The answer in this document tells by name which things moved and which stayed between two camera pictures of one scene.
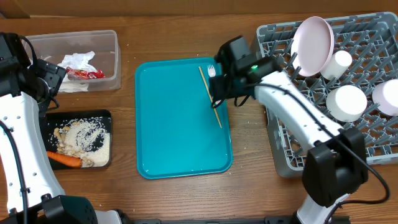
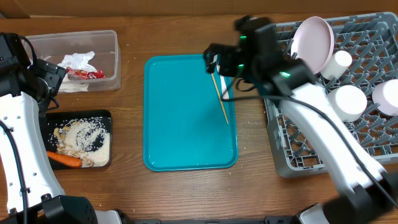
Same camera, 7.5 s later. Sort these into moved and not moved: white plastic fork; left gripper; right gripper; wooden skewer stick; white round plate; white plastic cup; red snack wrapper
Moved: wooden skewer stick; right gripper; white plastic fork
Not moved: white round plate; white plastic cup; red snack wrapper; left gripper
